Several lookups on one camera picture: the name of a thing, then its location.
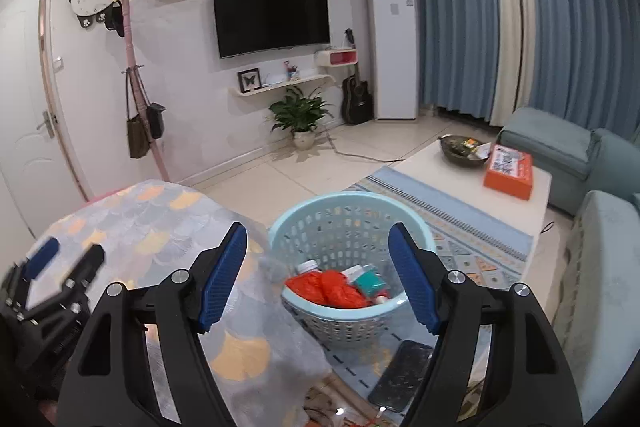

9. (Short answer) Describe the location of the black acoustic guitar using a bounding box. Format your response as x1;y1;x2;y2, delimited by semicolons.
341;29;374;126

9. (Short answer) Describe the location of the red white wall cabinet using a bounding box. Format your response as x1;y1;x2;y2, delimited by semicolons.
315;49;358;68

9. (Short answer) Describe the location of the blue curtain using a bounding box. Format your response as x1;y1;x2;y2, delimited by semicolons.
385;0;501;122
520;0;640;138

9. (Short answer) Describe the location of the white coffee table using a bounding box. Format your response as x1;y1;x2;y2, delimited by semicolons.
392;139;553;239

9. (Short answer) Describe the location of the floor cable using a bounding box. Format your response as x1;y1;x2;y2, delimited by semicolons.
326;131;403;164

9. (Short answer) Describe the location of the green label plastic bottle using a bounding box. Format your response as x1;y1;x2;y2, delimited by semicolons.
342;264;392;305

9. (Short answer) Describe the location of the light blue plastic basket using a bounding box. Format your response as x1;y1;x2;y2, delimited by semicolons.
268;193;441;350

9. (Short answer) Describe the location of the black television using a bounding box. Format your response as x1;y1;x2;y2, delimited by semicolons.
212;0;332;59

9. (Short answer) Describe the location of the framed butterfly picture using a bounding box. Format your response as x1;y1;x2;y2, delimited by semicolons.
237;68;262;94

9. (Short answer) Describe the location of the black bag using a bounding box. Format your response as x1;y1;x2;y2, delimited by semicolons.
146;103;167;140

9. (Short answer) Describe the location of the orange tissue box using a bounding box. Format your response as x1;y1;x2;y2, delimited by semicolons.
483;144;535;202

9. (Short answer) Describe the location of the white door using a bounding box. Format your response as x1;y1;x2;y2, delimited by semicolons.
0;0;92;258

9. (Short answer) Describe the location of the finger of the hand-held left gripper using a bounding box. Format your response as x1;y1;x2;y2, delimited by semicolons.
2;238;61;308
27;244;106;315

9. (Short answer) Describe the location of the dark bowl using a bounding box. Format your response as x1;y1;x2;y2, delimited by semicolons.
439;134;493;168

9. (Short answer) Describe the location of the black hat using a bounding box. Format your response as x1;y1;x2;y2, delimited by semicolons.
102;0;126;38

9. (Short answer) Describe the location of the potted green plant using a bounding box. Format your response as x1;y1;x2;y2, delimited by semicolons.
267;87;333;150

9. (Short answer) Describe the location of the beige curtain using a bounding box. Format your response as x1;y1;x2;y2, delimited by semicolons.
487;0;531;128

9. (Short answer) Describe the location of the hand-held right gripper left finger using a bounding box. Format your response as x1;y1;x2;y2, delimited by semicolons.
57;223;248;427

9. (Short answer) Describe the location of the blue-grey sofa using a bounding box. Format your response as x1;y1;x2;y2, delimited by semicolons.
497;107;640;427

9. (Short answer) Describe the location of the pink coat rack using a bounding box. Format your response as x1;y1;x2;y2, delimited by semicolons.
117;0;171;184

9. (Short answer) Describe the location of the orange plastic bag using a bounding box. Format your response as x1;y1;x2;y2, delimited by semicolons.
285;271;376;309

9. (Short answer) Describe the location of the white curved low wall shelf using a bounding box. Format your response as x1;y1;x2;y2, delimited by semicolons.
230;74;336;98

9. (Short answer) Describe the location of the black smartphone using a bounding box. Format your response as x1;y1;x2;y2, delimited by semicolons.
369;340;434;413

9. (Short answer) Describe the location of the brown bag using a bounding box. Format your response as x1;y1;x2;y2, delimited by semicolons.
125;67;149;160

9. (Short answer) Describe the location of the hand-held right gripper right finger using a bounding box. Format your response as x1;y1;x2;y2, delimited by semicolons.
388;223;583;427

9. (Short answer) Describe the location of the white standing air conditioner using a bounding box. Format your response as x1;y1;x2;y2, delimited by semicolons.
369;0;419;122

